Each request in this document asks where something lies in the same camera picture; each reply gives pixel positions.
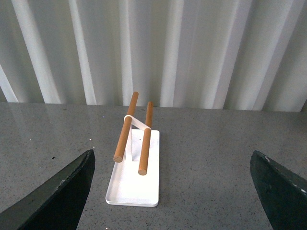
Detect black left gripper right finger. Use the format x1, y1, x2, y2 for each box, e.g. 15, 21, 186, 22
250, 150, 307, 230

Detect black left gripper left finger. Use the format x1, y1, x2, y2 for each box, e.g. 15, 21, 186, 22
0, 149, 95, 230

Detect white towel rack wooden bars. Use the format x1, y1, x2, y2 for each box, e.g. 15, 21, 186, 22
106, 92, 160, 207

